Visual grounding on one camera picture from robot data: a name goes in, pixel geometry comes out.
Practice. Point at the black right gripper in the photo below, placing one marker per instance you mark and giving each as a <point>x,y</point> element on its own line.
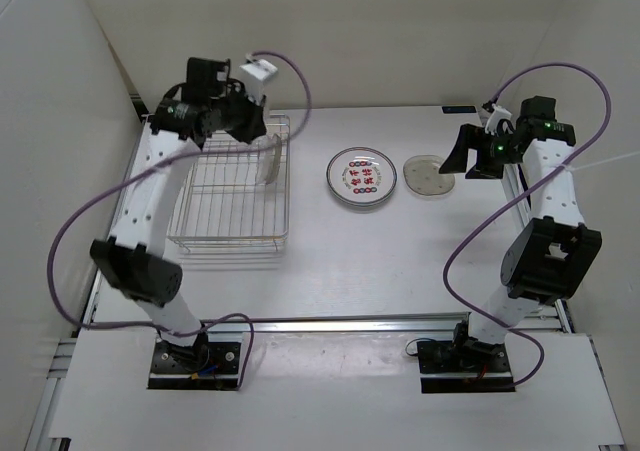
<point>469,137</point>

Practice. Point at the clear glass plate front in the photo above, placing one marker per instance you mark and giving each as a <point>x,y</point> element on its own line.
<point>422,176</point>

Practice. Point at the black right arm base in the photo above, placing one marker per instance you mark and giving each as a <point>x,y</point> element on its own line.
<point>461,364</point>

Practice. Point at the green rim dotted plate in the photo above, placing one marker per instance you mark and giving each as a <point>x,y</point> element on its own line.
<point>361,177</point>

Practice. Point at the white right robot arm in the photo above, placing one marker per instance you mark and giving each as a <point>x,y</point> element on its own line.
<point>551,256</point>

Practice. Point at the aluminium mounting rail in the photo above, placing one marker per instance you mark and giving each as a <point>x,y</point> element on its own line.
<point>237,322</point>

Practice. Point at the white cable tie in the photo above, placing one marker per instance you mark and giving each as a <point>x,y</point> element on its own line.
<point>573,169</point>

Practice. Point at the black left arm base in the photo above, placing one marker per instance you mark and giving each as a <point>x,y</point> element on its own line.
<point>215,367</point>

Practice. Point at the clear glass plate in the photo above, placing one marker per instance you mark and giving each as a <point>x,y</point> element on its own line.
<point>261,166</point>
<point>422,176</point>
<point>272,160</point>

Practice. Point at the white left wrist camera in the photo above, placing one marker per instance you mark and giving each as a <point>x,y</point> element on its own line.
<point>255,74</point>

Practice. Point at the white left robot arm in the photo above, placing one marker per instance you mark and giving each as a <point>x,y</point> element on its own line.
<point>132,258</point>

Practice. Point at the dark blue label sticker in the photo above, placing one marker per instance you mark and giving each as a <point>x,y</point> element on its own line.
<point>459,109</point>

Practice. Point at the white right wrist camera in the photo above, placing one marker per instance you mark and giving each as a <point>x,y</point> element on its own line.
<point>496,114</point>

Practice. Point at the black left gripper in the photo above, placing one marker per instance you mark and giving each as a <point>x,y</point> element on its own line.
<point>256,125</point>

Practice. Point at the clear glass plate back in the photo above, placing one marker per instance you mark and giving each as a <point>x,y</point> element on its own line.
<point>272,160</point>

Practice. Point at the silver wire dish rack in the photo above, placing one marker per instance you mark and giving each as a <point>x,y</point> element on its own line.
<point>221,208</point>

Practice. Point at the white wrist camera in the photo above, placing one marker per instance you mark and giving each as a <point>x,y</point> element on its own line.
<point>496,114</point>
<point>255,74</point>

